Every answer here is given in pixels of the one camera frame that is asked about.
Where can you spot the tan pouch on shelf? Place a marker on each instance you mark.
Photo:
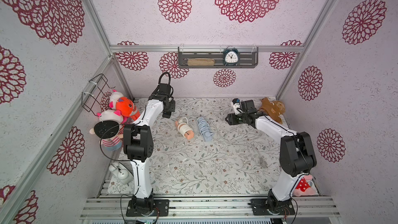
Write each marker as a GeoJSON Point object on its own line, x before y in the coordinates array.
{"type": "Point", "coordinates": [200, 62]}

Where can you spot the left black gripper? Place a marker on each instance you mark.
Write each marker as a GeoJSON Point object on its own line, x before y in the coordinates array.
{"type": "Point", "coordinates": [172, 108]}

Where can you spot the white small plush toy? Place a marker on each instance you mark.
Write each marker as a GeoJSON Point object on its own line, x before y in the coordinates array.
{"type": "Point", "coordinates": [123, 175]}

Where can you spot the black faced striped plush doll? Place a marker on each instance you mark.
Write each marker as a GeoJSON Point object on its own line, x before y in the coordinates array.
{"type": "Point", "coordinates": [109, 129]}

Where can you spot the teal alarm clock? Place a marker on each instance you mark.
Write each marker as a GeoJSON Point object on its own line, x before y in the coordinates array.
{"type": "Point", "coordinates": [231, 57]}

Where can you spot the grey wall shelf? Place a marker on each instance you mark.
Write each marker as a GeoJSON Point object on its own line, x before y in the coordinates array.
{"type": "Point", "coordinates": [248, 57]}

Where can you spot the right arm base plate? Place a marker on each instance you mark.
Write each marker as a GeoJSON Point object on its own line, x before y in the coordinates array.
{"type": "Point", "coordinates": [273, 207]}

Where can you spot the orange fish plush toy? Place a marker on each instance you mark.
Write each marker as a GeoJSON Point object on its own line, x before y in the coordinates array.
{"type": "Point", "coordinates": [118, 102]}

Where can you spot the pink plush red dotted dress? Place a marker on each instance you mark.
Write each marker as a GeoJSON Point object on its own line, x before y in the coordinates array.
{"type": "Point", "coordinates": [305, 187]}

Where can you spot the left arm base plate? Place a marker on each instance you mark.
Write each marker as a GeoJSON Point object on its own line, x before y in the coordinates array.
{"type": "Point", "coordinates": [146, 207]}

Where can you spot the floral table mat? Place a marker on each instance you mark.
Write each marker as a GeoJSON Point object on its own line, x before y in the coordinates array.
{"type": "Point", "coordinates": [239, 159]}

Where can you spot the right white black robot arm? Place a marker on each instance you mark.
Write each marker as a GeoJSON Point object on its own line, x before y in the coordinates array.
{"type": "Point", "coordinates": [296, 156]}

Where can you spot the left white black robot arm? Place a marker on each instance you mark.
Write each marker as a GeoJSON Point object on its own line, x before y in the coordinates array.
{"type": "Point", "coordinates": [138, 142]}

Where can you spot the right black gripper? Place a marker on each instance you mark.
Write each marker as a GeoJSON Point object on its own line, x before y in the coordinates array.
{"type": "Point", "coordinates": [232, 119]}

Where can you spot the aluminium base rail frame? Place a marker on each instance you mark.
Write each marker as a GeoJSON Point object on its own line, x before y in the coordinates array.
{"type": "Point", "coordinates": [174, 207]}

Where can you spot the light blue power strip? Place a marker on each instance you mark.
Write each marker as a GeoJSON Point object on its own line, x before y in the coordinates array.
{"type": "Point", "coordinates": [204, 129]}

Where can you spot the black wire wall basket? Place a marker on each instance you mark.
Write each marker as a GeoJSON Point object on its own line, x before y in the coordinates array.
{"type": "Point", "coordinates": [91, 99]}

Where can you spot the brown teddy bear plush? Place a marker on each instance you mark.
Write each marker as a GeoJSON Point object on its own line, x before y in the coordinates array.
{"type": "Point", "coordinates": [274, 109]}

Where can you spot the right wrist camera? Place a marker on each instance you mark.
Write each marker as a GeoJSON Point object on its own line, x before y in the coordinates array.
{"type": "Point", "coordinates": [236, 106]}

